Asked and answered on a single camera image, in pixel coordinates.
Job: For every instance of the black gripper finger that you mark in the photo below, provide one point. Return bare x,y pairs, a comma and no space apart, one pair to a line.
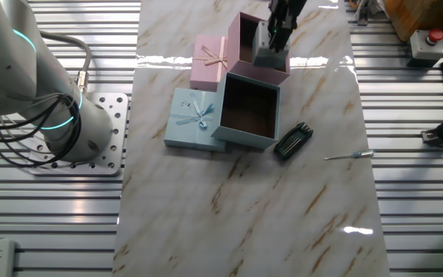
285,38
274,34

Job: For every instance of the pink gift lid with bow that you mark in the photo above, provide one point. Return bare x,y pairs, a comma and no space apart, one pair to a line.
206,73

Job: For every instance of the brown cardboard box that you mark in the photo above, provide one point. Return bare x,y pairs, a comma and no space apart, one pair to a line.
425,15

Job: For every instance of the small thin screwdriver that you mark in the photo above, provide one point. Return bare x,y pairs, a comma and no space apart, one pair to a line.
360,154

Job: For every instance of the grey green push-button box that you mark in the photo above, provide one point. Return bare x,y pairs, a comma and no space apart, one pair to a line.
269,59

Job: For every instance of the red emergency stop box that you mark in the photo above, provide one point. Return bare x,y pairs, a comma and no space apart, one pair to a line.
429,46

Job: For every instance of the blue gift lid with bow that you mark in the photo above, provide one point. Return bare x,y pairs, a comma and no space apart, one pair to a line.
187,131

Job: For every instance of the open pink gift box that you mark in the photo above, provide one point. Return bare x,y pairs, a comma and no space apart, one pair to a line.
244,71

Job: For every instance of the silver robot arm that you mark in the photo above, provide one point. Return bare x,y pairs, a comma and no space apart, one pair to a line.
14,77

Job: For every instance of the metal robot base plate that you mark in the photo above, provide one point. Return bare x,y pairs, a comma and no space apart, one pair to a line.
117,127

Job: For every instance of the open blue gift box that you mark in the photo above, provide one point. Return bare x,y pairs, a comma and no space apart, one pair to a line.
244,140

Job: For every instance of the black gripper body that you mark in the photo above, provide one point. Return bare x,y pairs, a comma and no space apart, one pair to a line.
288,9

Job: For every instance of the grey metal clamp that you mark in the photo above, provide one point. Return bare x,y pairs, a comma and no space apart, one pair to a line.
363,15

